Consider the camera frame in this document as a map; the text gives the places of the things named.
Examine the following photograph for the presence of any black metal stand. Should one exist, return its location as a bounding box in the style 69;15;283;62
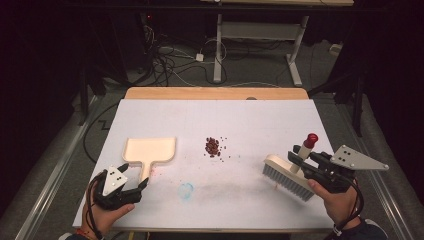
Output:
308;71;366;138
77;63;108;127

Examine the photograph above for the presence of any white power strip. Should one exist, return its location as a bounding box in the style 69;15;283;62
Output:
329;43;344;57

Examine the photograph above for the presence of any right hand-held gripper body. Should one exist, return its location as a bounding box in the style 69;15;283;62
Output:
301;144;390;195

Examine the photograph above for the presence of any white table cover board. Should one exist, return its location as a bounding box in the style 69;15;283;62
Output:
72;98;336;231

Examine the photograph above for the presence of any wooden table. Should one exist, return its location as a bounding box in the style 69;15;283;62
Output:
123;86;310;101

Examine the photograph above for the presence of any person's left hand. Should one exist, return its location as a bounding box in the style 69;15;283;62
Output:
80;180;136;236

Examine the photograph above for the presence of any metal floor rail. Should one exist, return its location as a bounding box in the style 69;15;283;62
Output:
338;99;416;240
14;95;101;240

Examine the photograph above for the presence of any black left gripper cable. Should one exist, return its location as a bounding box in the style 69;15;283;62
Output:
84;172;105;240

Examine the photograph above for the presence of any tangle of floor cables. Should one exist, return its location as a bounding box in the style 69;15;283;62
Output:
139;24;231;88

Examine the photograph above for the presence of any beige dustpan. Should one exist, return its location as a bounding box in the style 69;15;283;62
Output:
122;136;177;184

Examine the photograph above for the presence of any white metal desk frame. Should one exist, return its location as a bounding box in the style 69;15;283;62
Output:
199;0;355;88

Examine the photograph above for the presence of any pile of red beans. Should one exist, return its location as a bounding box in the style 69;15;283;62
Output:
203;135;243;164

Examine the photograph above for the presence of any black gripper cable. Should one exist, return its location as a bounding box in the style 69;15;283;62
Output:
333;179;365;234
84;172;105;240

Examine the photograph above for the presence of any black floor cable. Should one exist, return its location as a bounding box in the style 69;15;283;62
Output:
82;101;120;164

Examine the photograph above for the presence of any white brush with red-capped handle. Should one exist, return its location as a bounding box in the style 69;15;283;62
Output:
262;132;319;202

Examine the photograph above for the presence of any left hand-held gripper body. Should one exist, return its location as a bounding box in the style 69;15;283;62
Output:
94;165;144;211

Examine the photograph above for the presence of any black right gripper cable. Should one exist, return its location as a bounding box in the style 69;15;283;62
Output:
333;179;365;234

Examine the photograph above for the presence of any person's right hand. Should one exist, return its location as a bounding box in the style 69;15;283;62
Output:
307;178;363;228

